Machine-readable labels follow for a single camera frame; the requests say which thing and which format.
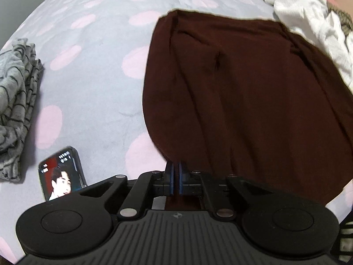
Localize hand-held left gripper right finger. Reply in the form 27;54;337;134
178;161;274;220

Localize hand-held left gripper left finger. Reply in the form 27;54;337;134
80;161;176;220

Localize maroon sweater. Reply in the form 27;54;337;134
143;9;353;207

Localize grey striped folded clothes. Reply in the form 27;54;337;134
0;37;45;183

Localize black smartphone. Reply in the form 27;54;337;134
38;146;88;201

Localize polka dot bed sheet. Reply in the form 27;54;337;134
0;0;353;265

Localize white crumpled garment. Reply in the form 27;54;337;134
263;0;353;87

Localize olive striped garment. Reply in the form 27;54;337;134
328;1;353;37

